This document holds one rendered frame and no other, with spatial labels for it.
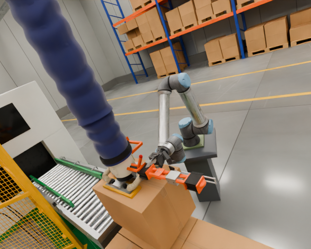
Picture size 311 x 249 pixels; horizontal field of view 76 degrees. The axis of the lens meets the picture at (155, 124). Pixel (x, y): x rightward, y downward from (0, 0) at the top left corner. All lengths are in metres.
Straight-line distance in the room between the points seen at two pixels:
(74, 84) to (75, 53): 0.16
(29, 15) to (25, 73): 9.96
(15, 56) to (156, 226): 10.49
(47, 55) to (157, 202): 1.02
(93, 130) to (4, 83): 9.64
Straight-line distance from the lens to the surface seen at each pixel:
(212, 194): 2.50
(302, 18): 8.42
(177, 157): 1.46
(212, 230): 1.69
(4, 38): 11.34
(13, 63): 11.09
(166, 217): 1.41
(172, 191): 1.39
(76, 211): 2.59
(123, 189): 1.42
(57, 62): 1.18
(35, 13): 1.20
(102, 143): 1.27
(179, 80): 1.55
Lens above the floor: 1.90
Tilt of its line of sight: 23 degrees down
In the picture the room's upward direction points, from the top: 23 degrees counter-clockwise
